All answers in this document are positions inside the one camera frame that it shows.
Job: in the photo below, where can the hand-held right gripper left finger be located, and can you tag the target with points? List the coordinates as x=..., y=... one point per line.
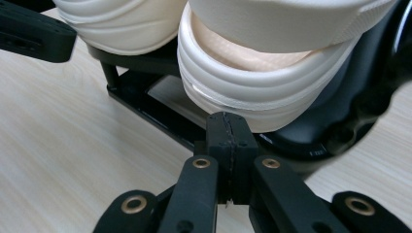
x=222, y=142

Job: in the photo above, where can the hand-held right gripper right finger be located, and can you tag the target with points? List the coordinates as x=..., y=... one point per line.
x=243, y=145

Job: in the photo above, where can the cream foam clog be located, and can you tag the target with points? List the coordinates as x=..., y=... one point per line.
x=129, y=29
x=246, y=84

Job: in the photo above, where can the red and black shoe rack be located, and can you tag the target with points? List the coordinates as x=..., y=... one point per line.
x=340, y=106

